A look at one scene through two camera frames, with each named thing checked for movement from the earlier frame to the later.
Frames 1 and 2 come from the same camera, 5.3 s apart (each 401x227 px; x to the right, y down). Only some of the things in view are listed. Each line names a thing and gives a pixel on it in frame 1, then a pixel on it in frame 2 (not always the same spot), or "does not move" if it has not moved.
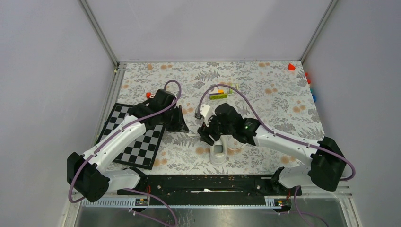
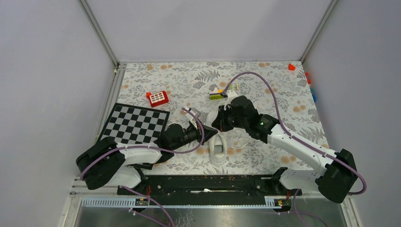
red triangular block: (291, 67) does not move
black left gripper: (180, 125) → (208, 133)
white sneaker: (218, 152) does not move
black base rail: (243, 188) does not move
